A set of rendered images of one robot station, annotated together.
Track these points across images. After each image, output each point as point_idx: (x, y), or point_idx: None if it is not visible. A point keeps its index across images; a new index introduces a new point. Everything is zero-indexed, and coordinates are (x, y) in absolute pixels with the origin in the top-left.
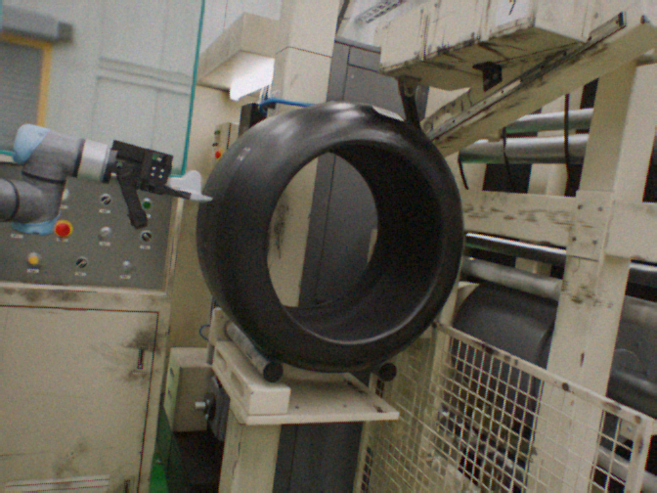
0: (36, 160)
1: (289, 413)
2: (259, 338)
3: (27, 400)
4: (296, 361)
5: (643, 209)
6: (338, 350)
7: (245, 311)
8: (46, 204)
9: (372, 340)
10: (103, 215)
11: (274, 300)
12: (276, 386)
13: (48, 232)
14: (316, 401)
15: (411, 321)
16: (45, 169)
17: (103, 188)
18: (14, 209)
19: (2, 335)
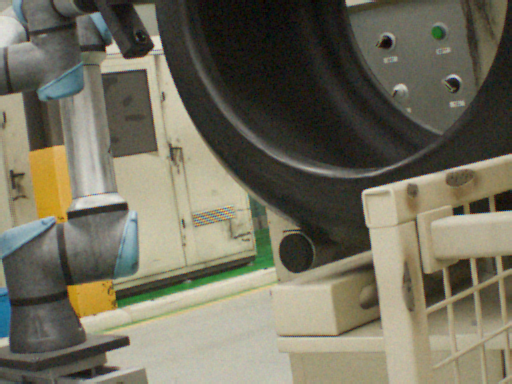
0: (27, 14)
1: (351, 334)
2: (248, 191)
3: (352, 368)
4: (312, 227)
5: None
6: (353, 192)
7: (207, 144)
8: (44, 61)
9: (412, 161)
10: (390, 67)
11: (219, 113)
12: (314, 283)
13: (61, 93)
14: (446, 319)
15: (483, 101)
16: (33, 21)
17: (379, 24)
18: (4, 76)
19: (306, 272)
